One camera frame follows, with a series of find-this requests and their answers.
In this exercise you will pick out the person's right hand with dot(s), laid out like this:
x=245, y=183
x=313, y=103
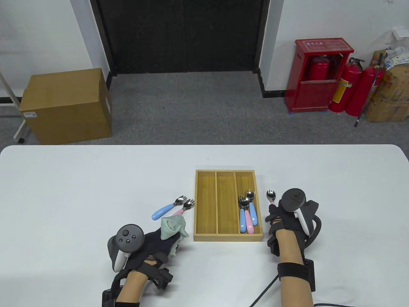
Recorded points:
x=287, y=220

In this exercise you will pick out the person's left hand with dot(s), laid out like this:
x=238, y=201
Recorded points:
x=153, y=247

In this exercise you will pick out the grey handheld controller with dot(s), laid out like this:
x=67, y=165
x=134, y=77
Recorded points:
x=129, y=236
x=294, y=198

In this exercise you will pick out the green fish scale cleaning cloth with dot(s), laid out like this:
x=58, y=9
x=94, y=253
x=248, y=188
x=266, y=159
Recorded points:
x=171, y=225

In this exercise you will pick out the person's left forearm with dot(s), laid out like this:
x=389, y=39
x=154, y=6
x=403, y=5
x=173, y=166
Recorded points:
x=131, y=286

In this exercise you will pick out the person's right forearm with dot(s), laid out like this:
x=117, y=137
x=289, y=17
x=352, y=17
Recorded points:
x=289, y=246

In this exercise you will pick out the wooden cutlery tray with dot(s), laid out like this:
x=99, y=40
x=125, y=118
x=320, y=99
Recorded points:
x=217, y=204

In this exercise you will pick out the black rod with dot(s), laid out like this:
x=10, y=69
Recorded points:
x=358, y=117

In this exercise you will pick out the red fire extinguisher cabinet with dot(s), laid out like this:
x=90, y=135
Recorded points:
x=311, y=94

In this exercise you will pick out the red extinguisher with yellow label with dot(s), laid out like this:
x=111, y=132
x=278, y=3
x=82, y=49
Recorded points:
x=346, y=86

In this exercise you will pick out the red fire extinguisher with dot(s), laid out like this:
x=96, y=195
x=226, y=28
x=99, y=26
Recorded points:
x=361, y=92
x=319, y=68

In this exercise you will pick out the printed cardboard box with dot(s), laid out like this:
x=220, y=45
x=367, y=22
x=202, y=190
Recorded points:
x=389, y=102

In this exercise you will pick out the brown cardboard box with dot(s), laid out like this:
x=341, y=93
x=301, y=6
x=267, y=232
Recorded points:
x=64, y=105

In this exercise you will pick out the white plastic bags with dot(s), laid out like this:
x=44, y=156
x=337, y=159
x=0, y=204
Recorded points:
x=397, y=54

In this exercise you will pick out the black door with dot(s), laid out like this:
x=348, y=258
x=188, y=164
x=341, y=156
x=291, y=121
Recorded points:
x=182, y=35

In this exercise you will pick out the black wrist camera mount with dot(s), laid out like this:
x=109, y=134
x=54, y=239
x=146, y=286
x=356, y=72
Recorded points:
x=164, y=278

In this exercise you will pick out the white stand frame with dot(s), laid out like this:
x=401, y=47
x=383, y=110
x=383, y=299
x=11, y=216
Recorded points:
x=18, y=128

